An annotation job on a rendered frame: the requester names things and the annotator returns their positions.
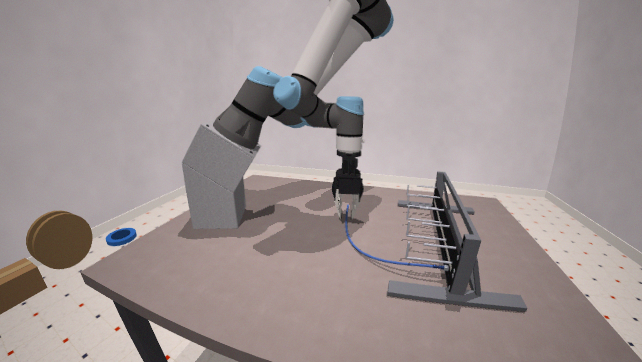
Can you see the grey metal rack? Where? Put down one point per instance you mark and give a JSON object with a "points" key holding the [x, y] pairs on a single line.
{"points": [[461, 259]]}

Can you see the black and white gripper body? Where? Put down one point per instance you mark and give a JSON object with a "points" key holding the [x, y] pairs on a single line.
{"points": [[348, 178]]}

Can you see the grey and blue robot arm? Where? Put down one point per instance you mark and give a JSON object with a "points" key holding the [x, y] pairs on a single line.
{"points": [[243, 120]]}

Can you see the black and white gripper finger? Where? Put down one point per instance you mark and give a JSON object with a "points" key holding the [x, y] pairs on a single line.
{"points": [[357, 198], [336, 198]]}

